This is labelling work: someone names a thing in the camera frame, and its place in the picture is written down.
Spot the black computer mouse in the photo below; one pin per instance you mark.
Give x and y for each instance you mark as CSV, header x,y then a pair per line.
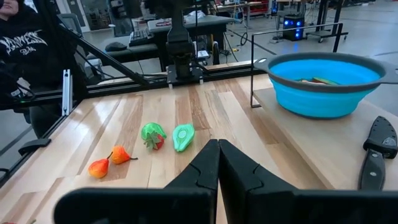
x,y
115,46

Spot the person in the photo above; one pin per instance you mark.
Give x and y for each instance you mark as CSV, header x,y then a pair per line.
x,y
28,53

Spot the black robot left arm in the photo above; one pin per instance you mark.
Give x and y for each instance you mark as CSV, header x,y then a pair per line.
x,y
178,40

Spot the blue collapsible bowl grey rim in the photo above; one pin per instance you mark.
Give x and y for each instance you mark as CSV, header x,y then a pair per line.
x,y
311,99

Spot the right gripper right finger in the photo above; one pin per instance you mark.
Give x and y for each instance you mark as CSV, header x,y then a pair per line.
x,y
311,208

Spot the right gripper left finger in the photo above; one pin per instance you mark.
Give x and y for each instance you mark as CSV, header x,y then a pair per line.
x,y
140,208

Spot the black aluminium rig frame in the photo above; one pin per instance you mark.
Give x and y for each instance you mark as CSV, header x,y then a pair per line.
x,y
124,88

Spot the black computer tower blue lights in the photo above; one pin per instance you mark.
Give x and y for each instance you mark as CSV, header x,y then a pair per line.
x,y
293,29

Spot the orange yellow toy pear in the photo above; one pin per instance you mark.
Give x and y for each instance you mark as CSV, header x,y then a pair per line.
x,y
119,155
99,169

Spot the silver metal bracket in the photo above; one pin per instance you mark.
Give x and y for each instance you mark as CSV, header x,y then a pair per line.
x,y
66,93

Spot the grey mesh office chair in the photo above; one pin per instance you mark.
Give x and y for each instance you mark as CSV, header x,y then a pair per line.
x,y
70,25

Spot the black table edge clip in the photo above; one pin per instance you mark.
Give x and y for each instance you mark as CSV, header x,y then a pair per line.
x,y
34,145

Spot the dark office desk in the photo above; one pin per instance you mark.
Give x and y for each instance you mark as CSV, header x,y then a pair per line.
x,y
199,23

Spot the black computer keyboard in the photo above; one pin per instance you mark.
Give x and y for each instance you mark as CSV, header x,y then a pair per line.
x,y
141,37

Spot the red toy strawberry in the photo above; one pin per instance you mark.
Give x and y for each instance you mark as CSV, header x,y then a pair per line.
x,y
158,143

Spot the green toy avocado half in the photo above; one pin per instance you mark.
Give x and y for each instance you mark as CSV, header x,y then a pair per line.
x,y
152,129
183,137

